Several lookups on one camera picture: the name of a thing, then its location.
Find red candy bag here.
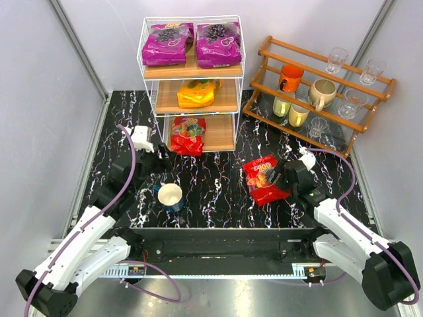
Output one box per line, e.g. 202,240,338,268
243,155,290,207
171,116,206,157

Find yellow orange candy bag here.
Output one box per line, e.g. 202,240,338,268
177,79,223,108

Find purple grape candy bag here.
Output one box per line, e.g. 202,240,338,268
141,23,194,66

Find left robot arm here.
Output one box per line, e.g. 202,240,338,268
15,142,173,316

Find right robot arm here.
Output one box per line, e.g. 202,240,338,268
271,153,421,311

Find blue paper cup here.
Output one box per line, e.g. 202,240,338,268
153,183,184,213

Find pale yellow mug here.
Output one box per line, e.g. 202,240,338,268
288,104,310,127

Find clear glass bottom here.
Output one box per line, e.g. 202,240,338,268
309,117,328,138

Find clear glass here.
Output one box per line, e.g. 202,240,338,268
326,48,348,74
338,88,368,120
309,117,328,138
360,58,387,86

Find light green mug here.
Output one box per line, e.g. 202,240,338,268
272,97,291,118

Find wooden cup rack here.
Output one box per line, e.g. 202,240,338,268
243,36,397,157

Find beige large mug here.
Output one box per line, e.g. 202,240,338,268
307,79,336,112

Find orange mug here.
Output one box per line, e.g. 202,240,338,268
278,64,304,92

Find clear glass middle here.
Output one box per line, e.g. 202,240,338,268
338,88,368,120

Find clear glass top left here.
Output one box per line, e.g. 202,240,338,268
326,48,348,74

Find clear glass top right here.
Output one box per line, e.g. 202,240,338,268
360,58,387,86

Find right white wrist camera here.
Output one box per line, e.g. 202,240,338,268
299,147,316,171

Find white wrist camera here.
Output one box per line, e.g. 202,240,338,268
299,147,316,171
125,125,154,153

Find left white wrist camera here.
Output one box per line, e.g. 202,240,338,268
125,125,154,153

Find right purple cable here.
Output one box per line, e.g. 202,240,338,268
303,147,420,304

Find purple cable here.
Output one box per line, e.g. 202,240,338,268
303,147,420,304
22,124,182,317

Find white wire wooden shelf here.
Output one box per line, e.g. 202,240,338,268
137,15,245,155

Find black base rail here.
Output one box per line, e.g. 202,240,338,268
134,228,330,279

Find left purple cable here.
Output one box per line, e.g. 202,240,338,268
22,124,182,317

